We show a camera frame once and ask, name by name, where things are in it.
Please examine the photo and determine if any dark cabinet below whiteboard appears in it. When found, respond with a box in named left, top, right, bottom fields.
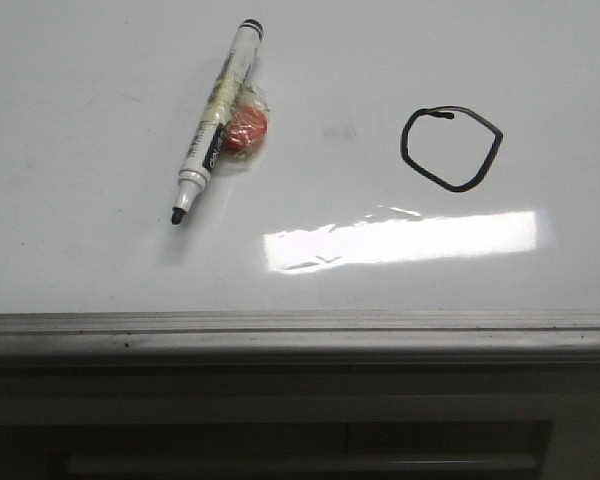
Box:
left=0, top=364, right=600, bottom=479

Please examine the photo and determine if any red magnet taped to marker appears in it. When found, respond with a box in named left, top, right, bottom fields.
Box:
left=215, top=85, right=270, bottom=176

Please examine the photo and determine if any white whiteboard with aluminium frame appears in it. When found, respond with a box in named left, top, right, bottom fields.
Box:
left=0, top=1, right=600, bottom=365

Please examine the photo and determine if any white black whiteboard marker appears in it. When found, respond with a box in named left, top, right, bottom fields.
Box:
left=171, top=19, right=264, bottom=225

